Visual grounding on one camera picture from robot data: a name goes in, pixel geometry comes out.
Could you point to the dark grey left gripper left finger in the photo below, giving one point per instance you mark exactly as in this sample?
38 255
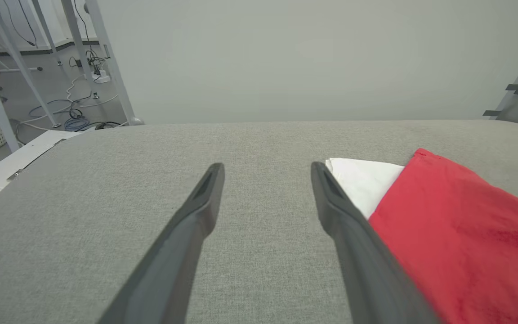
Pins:
169 270

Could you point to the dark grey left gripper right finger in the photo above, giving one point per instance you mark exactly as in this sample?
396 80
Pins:
367 270

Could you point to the red and white garment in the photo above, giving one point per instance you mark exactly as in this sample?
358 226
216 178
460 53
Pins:
457 234

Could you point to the grey fabric sofa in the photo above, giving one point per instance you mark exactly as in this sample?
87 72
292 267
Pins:
263 144

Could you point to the silver metal latch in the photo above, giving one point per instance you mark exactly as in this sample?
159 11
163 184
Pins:
15 175

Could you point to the white flat panel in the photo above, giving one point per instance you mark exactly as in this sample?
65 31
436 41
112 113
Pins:
11 162

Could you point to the white power strip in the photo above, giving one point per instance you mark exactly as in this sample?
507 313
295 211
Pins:
101 78

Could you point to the white rod black tip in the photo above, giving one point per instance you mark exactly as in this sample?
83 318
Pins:
16 69

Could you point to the frame leg with black tabs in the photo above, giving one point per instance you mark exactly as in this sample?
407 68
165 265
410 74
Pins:
508 96

